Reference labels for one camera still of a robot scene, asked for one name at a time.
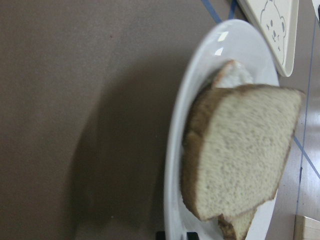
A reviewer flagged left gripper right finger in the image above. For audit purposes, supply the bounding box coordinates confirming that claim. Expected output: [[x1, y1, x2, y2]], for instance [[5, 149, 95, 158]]
[[186, 232, 198, 240]]

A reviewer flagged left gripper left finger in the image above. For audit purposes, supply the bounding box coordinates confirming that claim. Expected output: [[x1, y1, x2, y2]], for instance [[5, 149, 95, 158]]
[[156, 231, 166, 240]]

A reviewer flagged bread slice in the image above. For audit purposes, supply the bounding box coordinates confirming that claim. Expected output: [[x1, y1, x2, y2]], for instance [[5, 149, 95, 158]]
[[181, 84, 305, 221], [217, 208, 257, 240]]

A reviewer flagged white round plate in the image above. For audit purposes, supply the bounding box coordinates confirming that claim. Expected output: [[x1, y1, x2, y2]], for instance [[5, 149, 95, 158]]
[[163, 19, 279, 240]]

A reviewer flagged bread slice on plate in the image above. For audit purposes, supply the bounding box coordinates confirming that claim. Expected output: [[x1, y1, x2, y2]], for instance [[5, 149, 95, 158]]
[[217, 208, 257, 240]]

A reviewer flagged cream bear serving tray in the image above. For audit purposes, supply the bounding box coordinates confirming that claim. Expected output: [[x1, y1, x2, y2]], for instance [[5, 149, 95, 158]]
[[237, 0, 299, 77]]

